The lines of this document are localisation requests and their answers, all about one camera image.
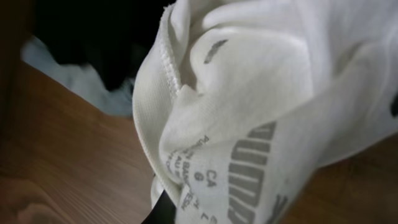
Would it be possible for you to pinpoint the light blue folded garment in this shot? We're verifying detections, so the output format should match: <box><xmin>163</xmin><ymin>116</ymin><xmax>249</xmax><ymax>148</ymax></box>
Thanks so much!
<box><xmin>21</xmin><ymin>37</ymin><xmax>134</xmax><ymax>117</ymax></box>

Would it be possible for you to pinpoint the white Puma t-shirt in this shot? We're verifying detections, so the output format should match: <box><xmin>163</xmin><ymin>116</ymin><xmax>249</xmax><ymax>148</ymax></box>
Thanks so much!
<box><xmin>132</xmin><ymin>0</ymin><xmax>397</xmax><ymax>223</ymax></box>

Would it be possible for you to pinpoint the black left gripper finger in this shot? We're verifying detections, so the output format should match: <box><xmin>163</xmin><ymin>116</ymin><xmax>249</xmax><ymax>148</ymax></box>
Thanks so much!
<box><xmin>141</xmin><ymin>191</ymin><xmax>176</xmax><ymax>224</ymax></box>

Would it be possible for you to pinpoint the black garment with logo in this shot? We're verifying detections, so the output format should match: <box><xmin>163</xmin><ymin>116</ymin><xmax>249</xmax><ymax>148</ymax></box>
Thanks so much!
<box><xmin>34</xmin><ymin>0</ymin><xmax>173</xmax><ymax>91</ymax></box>

